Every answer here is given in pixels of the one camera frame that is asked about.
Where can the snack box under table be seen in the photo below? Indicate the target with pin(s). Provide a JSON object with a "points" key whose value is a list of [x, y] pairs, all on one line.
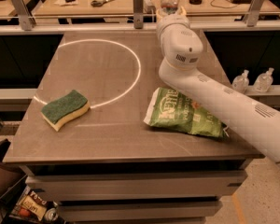
{"points": [[34, 203]]}

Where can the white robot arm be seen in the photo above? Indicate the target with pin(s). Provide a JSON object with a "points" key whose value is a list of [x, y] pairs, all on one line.
{"points": [[181, 48]]}

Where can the green chips bag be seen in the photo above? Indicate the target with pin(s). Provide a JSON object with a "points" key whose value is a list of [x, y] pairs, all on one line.
{"points": [[170, 109]]}

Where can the brown bin at left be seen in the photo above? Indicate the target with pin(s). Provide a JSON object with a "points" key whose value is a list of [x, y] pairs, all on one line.
{"points": [[9, 175]]}

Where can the left metal bracket post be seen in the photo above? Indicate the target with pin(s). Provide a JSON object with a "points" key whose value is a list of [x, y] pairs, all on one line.
{"points": [[26, 20]]}

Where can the clear plastic water bottle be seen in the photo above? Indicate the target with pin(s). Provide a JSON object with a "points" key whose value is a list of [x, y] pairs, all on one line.
{"points": [[169, 7]]}

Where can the metal bracket post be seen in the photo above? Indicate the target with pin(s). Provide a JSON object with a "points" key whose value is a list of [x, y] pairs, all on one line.
{"points": [[26, 20], [252, 16], [138, 14]]}

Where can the green and yellow sponge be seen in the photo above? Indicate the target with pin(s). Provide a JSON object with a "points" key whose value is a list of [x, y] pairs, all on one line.
{"points": [[61, 111]]}

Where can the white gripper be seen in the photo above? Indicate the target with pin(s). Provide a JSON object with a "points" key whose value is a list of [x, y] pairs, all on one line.
{"points": [[171, 20]]}

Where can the right metal bracket post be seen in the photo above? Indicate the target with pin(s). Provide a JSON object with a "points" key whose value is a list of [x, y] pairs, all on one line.
{"points": [[252, 16]]}

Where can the middle metal bracket post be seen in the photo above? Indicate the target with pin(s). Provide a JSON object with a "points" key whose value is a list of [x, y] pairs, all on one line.
{"points": [[138, 14]]}

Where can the right sanitizer bottle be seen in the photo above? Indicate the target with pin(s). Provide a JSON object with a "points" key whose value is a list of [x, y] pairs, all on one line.
{"points": [[264, 81]]}

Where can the scissors on back desk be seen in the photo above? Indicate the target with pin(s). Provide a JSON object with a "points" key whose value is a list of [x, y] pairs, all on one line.
{"points": [[96, 3]]}

